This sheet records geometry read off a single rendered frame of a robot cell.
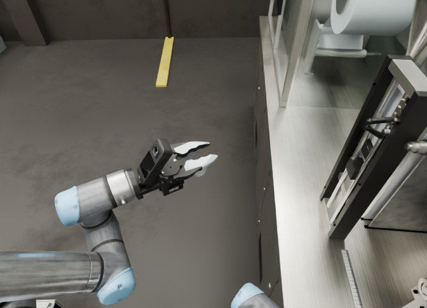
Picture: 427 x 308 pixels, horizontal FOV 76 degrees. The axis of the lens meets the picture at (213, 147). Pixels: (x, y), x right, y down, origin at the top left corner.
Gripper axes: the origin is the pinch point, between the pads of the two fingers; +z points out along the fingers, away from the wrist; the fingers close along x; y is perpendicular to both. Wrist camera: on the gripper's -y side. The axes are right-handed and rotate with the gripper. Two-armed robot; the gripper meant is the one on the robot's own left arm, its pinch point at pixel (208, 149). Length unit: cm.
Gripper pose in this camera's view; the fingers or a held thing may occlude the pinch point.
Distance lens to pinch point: 67.9
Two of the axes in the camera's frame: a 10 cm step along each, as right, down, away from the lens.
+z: 8.8, -3.3, 3.3
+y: -0.7, 6.2, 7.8
